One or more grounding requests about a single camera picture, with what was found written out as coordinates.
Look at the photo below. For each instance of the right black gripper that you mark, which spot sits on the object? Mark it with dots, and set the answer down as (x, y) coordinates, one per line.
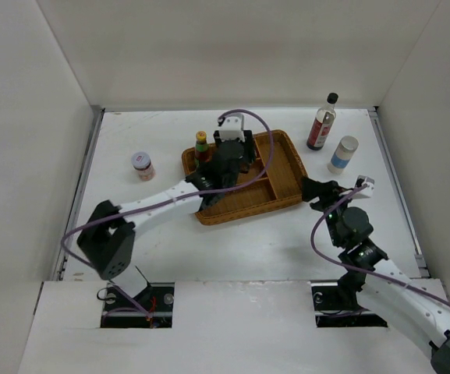
(327, 192)

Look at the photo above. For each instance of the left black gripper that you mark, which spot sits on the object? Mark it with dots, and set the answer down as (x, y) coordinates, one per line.
(248, 159)

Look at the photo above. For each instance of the green-label yellow-cap sauce bottle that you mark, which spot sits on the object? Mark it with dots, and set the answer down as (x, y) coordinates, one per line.
(201, 149)

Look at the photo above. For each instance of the white blue-label cylindrical container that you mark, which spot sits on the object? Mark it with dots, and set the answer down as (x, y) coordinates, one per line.
(347, 146)

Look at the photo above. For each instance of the dark soy sauce bottle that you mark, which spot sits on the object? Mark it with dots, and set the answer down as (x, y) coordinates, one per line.
(322, 124)

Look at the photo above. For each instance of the red-label lid glass jar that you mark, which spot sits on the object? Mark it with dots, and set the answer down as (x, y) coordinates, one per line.
(143, 166)

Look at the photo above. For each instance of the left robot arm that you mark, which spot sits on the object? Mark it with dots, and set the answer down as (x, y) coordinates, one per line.
(109, 245)

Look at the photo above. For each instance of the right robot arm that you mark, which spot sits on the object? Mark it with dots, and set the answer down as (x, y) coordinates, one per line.
(372, 281)

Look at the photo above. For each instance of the brown wicker divided basket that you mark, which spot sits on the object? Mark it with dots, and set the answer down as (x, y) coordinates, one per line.
(278, 188)

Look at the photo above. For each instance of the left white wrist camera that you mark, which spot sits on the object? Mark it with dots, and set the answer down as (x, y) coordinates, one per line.
(230, 127)

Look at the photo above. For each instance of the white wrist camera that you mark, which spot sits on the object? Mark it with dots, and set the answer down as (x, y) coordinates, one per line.
(230, 127)
(365, 186)

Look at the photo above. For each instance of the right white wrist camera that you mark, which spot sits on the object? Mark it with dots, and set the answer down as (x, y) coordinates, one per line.
(365, 186)

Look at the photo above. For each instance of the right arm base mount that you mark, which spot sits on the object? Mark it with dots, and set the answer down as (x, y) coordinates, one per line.
(332, 310)

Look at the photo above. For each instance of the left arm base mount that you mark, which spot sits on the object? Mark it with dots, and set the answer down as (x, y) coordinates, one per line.
(118, 312)

